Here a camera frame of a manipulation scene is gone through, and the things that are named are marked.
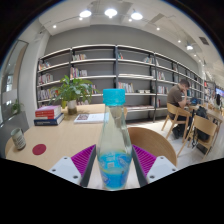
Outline small window ledge plant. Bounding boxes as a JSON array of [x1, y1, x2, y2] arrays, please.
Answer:
[[11, 99, 24, 116]]

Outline pink-covered book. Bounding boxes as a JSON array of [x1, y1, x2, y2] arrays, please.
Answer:
[[34, 105, 63, 114]]

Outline black backpack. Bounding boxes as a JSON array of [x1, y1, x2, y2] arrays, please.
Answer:
[[194, 105, 212, 144]]

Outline clear bottle with blue cap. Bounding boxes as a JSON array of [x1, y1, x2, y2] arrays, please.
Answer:
[[96, 88, 133, 191]]

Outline patterned green ceramic mug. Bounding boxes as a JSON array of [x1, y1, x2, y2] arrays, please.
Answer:
[[10, 127, 27, 151]]

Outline white magazine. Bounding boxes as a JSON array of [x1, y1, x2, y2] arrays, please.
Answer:
[[73, 112, 106, 125]]

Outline person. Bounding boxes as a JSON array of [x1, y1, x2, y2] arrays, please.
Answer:
[[213, 93, 224, 110], [166, 78, 195, 139]]

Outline grey bookshelf unit with books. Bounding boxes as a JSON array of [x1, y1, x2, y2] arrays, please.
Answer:
[[35, 44, 214, 123]]

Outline red book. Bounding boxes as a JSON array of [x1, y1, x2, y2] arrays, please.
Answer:
[[34, 111, 63, 121]]

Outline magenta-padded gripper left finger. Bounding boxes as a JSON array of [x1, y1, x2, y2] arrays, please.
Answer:
[[48, 144, 98, 188]]

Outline flat round red coaster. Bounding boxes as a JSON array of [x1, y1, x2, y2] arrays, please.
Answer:
[[32, 143, 47, 156]]

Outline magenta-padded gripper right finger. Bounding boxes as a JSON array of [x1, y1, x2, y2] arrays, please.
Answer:
[[131, 144, 178, 188]]

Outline thick dark blue book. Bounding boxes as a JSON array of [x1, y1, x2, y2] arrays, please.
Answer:
[[33, 113, 65, 127]]

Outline round ceiling lights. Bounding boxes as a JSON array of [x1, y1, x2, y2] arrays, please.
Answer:
[[49, 6, 208, 64]]

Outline green potted plant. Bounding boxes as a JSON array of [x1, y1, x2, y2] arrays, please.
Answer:
[[49, 74, 97, 116]]

